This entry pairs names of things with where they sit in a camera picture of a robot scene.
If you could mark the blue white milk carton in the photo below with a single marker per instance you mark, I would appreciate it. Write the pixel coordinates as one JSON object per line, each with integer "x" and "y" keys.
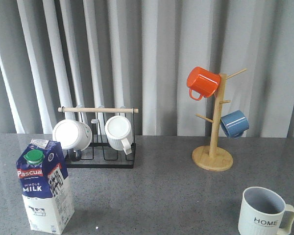
{"x": 45, "y": 184}

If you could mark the cream HOME mug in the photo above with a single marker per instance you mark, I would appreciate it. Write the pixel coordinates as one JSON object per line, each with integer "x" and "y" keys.
{"x": 264, "y": 212}

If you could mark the white ribbed mug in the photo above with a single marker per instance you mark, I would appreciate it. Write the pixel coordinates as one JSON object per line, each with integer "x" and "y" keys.
{"x": 119, "y": 133}

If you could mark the orange mug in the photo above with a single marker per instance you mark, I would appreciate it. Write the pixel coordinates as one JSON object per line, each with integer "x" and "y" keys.
{"x": 202, "y": 83}

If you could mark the white round smiley mug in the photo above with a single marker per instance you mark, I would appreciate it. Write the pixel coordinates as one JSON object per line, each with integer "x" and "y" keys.
{"x": 72, "y": 134}

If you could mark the wooden mug tree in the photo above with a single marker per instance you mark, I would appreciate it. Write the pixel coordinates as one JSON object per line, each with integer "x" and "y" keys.
{"x": 211, "y": 157}

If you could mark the blue mug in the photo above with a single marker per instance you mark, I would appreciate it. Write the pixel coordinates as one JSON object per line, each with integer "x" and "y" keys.
{"x": 234, "y": 124}

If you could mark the grey pleated curtain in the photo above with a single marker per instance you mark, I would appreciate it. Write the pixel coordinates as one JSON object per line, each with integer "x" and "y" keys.
{"x": 138, "y": 53}

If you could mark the black wire mug rack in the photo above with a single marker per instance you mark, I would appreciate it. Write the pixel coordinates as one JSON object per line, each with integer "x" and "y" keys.
{"x": 99, "y": 153}

